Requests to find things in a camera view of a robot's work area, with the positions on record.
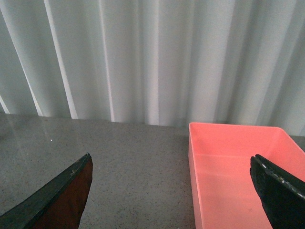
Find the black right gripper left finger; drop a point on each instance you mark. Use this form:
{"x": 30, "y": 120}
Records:
{"x": 57, "y": 205}

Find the white pleated curtain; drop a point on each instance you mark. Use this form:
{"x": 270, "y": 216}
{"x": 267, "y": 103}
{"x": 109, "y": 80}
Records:
{"x": 159, "y": 62}

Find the pink plastic bin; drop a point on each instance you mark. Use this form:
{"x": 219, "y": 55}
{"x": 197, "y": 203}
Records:
{"x": 224, "y": 196}

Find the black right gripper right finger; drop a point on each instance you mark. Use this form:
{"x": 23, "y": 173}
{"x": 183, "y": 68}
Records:
{"x": 282, "y": 194}

